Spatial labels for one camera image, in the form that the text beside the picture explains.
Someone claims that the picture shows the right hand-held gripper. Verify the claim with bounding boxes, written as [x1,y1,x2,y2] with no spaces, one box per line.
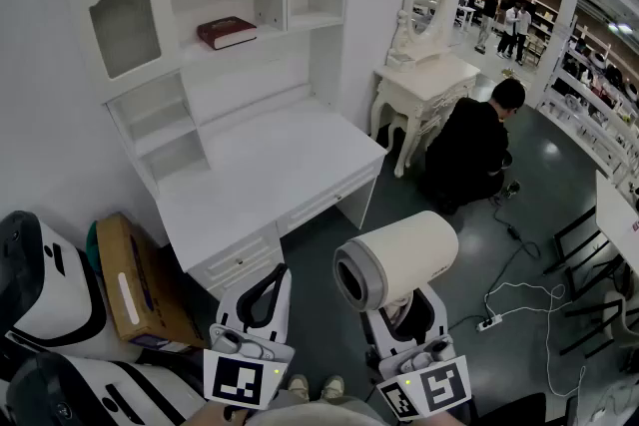
[358,286,473,423]

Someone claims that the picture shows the person's right shoe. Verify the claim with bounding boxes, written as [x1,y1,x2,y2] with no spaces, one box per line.
[321,374,346,403]

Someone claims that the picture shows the green object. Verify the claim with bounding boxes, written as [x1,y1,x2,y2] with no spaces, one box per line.
[85,219,104,276]

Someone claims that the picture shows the person's left forearm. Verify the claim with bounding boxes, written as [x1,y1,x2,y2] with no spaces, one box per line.
[182,401,247,426]

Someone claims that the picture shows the cream carved vanity table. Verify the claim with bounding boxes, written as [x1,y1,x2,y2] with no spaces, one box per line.
[368,53,482,180]

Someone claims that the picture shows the person's grey clothing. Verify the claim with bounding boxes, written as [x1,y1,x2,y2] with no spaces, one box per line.
[244,396,386,426]

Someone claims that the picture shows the brown cardboard box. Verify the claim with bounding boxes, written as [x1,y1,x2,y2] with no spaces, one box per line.
[95,213,209,351]

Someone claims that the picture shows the white table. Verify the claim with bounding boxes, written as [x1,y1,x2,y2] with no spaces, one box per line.
[593,169,639,276]

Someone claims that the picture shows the black metal frame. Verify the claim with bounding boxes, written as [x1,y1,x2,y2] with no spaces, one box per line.
[542,204,639,365]

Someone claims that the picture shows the white storage shelves with goods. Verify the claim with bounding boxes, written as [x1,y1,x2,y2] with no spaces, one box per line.
[536,24,639,189]

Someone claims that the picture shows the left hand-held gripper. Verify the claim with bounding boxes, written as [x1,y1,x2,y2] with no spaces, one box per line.
[203,262,297,411]

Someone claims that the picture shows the cream hair dryer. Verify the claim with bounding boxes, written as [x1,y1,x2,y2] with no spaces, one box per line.
[332,210,459,321]

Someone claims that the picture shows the oval cream vanity mirror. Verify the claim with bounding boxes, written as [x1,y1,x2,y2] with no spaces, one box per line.
[386,0,451,67]

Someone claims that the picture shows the person's shoe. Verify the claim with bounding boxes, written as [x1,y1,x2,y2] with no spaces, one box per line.
[287,373,312,403]
[321,374,346,403]

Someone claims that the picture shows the white and black appliance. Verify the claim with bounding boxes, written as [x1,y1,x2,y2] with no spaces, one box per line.
[0,210,109,351]
[4,351,207,426]

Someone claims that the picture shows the white cable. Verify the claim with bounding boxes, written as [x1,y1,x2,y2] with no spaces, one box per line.
[483,281,588,418]

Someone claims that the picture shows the black cable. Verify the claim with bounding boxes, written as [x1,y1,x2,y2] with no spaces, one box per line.
[486,194,543,320]

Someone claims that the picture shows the white desk with hutch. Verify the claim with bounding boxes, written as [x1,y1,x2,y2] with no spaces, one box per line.
[62,0,389,301]

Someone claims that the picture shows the person's left shoe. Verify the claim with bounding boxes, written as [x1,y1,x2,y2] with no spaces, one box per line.
[287,373,312,403]

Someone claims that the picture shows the dark red book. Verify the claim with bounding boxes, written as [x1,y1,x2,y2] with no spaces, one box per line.
[196,15,259,51]

